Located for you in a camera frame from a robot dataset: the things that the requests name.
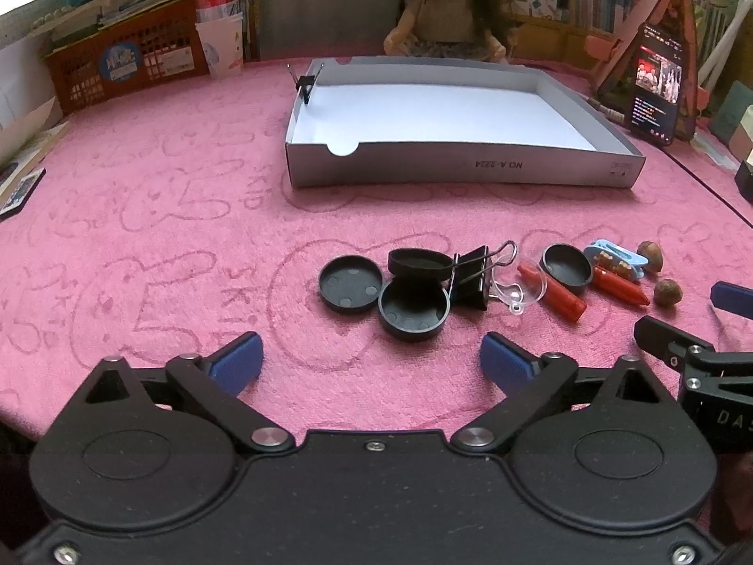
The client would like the brown acorn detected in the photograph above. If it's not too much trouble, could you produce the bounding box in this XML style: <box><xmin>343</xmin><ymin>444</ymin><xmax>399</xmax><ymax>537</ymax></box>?
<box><xmin>637</xmin><ymin>241</ymin><xmax>664</xmax><ymax>274</ymax></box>
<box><xmin>653</xmin><ymin>278</ymin><xmax>684</xmax><ymax>307</ymax></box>

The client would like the large black binder clip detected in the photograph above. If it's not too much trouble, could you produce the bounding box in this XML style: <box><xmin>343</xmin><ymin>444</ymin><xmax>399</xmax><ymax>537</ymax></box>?
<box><xmin>449</xmin><ymin>240</ymin><xmax>518</xmax><ymax>311</ymax></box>

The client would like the blue bear hair clip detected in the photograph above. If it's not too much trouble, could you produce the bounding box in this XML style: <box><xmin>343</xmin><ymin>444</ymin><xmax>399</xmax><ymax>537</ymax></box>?
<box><xmin>583</xmin><ymin>239</ymin><xmax>649</xmax><ymax>282</ymax></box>

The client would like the black round lid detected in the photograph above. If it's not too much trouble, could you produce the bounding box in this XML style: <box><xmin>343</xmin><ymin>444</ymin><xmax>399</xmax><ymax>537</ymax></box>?
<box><xmin>319</xmin><ymin>255</ymin><xmax>383</xmax><ymax>314</ymax></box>
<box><xmin>388</xmin><ymin>248</ymin><xmax>454</xmax><ymax>282</ymax></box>
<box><xmin>540</xmin><ymin>243</ymin><xmax>593</xmax><ymax>295</ymax></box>
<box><xmin>376</xmin><ymin>277</ymin><xmax>450</xmax><ymax>343</ymax></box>

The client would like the black round lid front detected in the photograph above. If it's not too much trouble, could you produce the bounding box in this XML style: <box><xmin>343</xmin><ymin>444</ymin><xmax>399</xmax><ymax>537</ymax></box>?
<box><xmin>376</xmin><ymin>277</ymin><xmax>450</xmax><ymax>343</ymax></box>

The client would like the clear plastic dome piece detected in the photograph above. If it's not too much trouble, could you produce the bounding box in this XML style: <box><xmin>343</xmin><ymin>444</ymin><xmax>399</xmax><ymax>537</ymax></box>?
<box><xmin>489</xmin><ymin>258</ymin><xmax>547</xmax><ymax>316</ymax></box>

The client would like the pink rabbit-pattern table mat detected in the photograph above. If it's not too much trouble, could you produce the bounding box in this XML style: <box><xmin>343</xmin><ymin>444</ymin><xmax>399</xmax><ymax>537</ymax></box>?
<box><xmin>1</xmin><ymin>64</ymin><xmax>752</xmax><ymax>435</ymax></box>

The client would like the smartphone with lit screen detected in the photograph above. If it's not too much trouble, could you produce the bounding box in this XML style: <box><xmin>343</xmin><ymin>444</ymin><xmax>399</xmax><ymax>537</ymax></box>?
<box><xmin>627</xmin><ymin>23</ymin><xmax>687</xmax><ymax>147</ymax></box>

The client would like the grey cardboard box tray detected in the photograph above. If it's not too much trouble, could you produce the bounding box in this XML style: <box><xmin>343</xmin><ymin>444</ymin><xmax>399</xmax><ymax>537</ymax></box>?
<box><xmin>285</xmin><ymin>56</ymin><xmax>646</xmax><ymax>189</ymax></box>

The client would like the small black device left edge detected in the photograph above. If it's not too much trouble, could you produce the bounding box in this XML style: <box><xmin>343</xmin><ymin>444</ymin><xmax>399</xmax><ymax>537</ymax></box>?
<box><xmin>0</xmin><ymin>169</ymin><xmax>46</xmax><ymax>221</ymax></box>

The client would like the small black binder clip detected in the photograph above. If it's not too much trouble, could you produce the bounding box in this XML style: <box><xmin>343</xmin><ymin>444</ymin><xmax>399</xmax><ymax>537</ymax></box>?
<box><xmin>286</xmin><ymin>63</ymin><xmax>324</xmax><ymax>105</ymax></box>

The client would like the pink triangular phone stand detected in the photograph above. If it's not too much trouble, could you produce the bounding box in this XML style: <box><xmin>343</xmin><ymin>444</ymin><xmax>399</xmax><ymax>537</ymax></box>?
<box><xmin>585</xmin><ymin>0</ymin><xmax>708</xmax><ymax>144</ymax></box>

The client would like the yellow wooden box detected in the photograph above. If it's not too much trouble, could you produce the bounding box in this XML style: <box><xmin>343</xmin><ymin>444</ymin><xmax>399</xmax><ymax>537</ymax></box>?
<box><xmin>512</xmin><ymin>16</ymin><xmax>596</xmax><ymax>69</ymax></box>

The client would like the white paper cup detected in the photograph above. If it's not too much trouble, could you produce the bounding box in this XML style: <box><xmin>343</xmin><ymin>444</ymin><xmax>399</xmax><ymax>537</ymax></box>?
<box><xmin>195</xmin><ymin>14</ymin><xmax>244</xmax><ymax>79</ymax></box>

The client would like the red plastic basket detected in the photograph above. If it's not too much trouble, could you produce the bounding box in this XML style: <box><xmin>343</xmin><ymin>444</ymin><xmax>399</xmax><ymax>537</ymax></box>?
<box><xmin>45</xmin><ymin>0</ymin><xmax>208</xmax><ymax>115</ymax></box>

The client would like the brown-haired doll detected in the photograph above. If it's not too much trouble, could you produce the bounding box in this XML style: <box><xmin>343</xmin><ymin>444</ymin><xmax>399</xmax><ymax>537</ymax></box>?
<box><xmin>383</xmin><ymin>0</ymin><xmax>511</xmax><ymax>63</ymax></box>

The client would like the grey metal box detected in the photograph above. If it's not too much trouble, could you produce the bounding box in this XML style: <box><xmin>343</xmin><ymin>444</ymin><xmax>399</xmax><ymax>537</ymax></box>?
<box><xmin>254</xmin><ymin>0</ymin><xmax>398</xmax><ymax>60</ymax></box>

